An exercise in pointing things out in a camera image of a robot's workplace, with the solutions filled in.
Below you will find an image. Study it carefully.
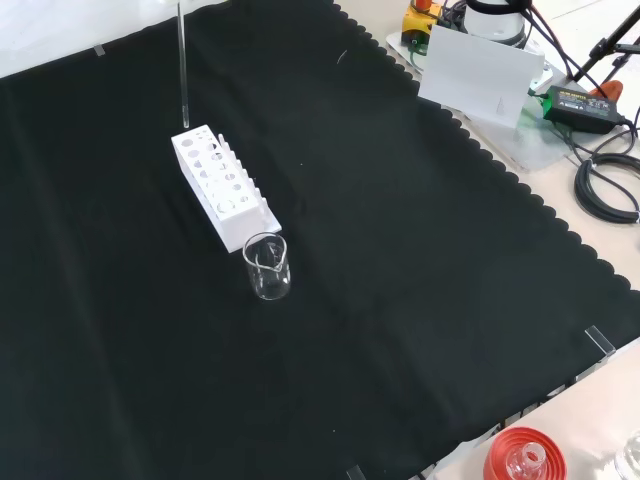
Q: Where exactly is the clear glass rod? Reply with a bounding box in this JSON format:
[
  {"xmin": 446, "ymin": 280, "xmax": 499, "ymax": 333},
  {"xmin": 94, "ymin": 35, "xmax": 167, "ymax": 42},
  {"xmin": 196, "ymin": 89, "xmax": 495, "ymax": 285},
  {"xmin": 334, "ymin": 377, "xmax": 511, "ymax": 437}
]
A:
[{"xmin": 177, "ymin": 0, "xmax": 192, "ymax": 129}]

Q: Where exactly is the clear glass beaker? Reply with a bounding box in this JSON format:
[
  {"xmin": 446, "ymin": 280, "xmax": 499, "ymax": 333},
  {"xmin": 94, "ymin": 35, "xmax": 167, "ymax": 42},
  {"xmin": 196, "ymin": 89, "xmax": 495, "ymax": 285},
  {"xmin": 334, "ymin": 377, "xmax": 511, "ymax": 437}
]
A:
[{"xmin": 242, "ymin": 232, "xmax": 292, "ymax": 302}]

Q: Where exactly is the white test tube rack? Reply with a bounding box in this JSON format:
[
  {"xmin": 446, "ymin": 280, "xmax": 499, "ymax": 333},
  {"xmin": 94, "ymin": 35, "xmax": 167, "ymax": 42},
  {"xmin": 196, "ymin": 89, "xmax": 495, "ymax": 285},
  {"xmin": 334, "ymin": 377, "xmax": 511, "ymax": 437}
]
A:
[{"xmin": 170, "ymin": 122, "xmax": 282, "ymax": 254}]

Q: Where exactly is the black scalloped bench cloth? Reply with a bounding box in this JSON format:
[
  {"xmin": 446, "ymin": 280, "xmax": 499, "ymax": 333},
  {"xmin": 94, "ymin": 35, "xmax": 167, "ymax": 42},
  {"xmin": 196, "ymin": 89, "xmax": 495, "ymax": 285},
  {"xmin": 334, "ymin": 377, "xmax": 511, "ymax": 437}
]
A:
[{"xmin": 0, "ymin": 0, "xmax": 640, "ymax": 480}]

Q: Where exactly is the pale white board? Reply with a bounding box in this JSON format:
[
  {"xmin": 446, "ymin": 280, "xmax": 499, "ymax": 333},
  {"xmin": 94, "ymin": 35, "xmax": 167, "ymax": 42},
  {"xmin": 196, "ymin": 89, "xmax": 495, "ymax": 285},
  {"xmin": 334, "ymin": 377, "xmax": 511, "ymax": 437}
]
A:
[{"xmin": 417, "ymin": 23, "xmax": 546, "ymax": 130}]

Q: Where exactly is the yellow stop button box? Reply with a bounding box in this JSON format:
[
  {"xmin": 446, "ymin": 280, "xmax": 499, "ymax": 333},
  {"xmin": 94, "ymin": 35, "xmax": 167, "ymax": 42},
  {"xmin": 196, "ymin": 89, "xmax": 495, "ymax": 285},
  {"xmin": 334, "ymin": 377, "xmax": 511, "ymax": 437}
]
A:
[{"xmin": 402, "ymin": 0, "xmax": 444, "ymax": 49}]

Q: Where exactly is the red ribbed funnel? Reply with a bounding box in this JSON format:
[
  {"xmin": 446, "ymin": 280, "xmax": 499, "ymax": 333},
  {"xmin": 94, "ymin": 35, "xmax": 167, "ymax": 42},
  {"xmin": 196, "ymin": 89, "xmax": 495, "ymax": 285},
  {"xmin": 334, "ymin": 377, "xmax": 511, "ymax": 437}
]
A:
[{"xmin": 482, "ymin": 426, "xmax": 567, "ymax": 480}]

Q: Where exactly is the black power adapter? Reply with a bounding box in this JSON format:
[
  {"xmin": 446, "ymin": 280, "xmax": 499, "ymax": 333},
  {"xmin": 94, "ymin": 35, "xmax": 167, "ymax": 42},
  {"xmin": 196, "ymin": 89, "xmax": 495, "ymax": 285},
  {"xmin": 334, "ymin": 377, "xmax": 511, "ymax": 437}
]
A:
[{"xmin": 542, "ymin": 84, "xmax": 627, "ymax": 135}]

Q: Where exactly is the small clear glass flask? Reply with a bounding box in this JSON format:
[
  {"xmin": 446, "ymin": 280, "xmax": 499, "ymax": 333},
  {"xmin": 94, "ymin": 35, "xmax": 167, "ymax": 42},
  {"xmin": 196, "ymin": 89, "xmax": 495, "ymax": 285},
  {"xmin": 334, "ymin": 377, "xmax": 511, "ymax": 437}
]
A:
[{"xmin": 506, "ymin": 444, "xmax": 547, "ymax": 480}]

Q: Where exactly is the black tripod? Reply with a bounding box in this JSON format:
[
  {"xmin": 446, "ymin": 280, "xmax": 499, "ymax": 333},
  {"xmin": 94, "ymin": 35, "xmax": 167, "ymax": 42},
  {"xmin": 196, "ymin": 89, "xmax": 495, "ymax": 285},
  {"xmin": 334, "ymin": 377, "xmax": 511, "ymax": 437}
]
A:
[{"xmin": 571, "ymin": 7, "xmax": 640, "ymax": 84}]

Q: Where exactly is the clear glass vessel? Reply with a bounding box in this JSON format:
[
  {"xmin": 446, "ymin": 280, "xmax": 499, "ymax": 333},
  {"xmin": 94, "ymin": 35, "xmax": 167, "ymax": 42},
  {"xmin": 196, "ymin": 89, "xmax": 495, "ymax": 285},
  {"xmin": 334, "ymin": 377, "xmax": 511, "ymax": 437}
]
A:
[{"xmin": 613, "ymin": 432, "xmax": 640, "ymax": 480}]

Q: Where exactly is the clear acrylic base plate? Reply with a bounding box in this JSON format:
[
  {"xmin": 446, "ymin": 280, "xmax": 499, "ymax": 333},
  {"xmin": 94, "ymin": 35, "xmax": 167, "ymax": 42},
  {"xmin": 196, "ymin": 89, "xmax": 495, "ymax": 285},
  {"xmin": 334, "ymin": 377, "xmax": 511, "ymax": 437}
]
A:
[{"xmin": 384, "ymin": 29, "xmax": 592, "ymax": 174}]

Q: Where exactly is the coiled black cable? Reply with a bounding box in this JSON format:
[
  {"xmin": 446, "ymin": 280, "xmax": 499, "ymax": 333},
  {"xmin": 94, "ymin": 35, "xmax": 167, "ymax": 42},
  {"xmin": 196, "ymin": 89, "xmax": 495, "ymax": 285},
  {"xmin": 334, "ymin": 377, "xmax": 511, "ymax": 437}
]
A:
[{"xmin": 573, "ymin": 152, "xmax": 640, "ymax": 225}]

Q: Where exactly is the orange clamp handle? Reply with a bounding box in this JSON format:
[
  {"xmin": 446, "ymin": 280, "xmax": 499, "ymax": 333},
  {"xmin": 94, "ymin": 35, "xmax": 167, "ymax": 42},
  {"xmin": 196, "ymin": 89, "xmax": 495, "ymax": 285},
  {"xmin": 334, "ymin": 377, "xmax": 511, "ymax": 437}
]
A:
[{"xmin": 589, "ymin": 79, "xmax": 625, "ymax": 101}]

